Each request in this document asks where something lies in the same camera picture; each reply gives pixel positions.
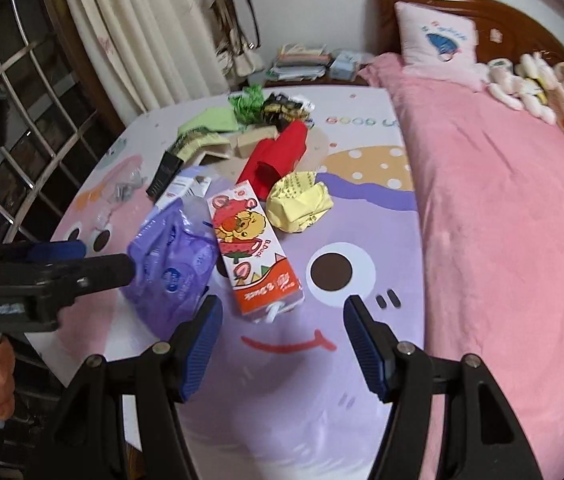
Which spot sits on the wooden bed headboard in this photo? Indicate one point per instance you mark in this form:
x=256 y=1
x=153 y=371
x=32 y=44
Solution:
x=512 y=30

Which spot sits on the blue tissue pack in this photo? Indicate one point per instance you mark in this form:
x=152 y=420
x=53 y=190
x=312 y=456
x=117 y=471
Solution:
x=344 y=65

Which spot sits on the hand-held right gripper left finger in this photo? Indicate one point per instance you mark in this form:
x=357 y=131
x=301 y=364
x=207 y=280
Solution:
x=201 y=340

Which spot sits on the crumpled yellow paper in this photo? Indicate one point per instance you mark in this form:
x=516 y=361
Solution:
x=297 y=200

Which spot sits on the light green paper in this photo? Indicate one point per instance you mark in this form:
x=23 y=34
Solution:
x=209 y=120

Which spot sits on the cream and green box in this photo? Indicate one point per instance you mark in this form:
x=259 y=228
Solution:
x=191 y=145

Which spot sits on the pink blanket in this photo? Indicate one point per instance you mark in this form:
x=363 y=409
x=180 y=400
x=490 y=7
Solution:
x=487 y=235

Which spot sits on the pink pillow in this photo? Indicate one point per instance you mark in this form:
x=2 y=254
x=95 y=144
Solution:
x=437 y=35

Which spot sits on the purple plastic bag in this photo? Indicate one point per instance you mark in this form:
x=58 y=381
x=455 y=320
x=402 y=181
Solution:
x=171 y=270

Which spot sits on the cartoon printed bed sheet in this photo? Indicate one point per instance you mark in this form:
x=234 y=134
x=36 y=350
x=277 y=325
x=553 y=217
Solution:
x=287 y=385

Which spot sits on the black box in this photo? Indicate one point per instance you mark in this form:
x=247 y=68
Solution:
x=164 y=175

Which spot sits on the white and blue box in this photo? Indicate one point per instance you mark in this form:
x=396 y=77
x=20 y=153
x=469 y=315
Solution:
x=186 y=185

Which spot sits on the strawberry print drink carton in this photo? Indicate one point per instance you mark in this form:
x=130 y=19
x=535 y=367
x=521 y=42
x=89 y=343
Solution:
x=247 y=240

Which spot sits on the red paper sleeve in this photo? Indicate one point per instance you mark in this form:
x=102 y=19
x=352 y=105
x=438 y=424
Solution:
x=277 y=155

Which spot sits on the stack of books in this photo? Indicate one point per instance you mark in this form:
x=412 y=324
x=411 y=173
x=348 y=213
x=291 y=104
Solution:
x=297 y=62

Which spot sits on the brown cardboard box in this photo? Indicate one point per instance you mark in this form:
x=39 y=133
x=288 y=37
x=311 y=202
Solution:
x=217 y=152
x=257 y=140

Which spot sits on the metal window grille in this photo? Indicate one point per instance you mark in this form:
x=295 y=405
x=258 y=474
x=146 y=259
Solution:
x=26 y=110

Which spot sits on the white plush toy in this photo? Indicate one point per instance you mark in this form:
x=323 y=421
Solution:
x=512 y=85

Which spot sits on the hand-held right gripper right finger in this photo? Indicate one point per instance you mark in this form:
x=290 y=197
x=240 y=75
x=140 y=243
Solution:
x=362 y=345

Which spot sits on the cream curtain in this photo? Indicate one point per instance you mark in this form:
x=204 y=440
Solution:
x=126 y=25

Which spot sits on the black and yellow wrapper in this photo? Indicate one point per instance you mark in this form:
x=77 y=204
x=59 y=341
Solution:
x=282 y=107

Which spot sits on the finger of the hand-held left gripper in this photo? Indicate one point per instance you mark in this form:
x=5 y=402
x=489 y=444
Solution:
x=106 y=270
x=56 y=250

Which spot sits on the hanging cloth bag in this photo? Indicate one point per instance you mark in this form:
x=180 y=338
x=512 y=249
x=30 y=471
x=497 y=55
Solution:
x=234 y=50

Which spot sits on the crumpled green wrapper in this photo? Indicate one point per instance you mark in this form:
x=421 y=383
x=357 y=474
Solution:
x=247 y=105

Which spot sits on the clear plastic wrapper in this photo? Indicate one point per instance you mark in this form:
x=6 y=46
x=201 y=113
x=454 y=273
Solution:
x=126 y=187

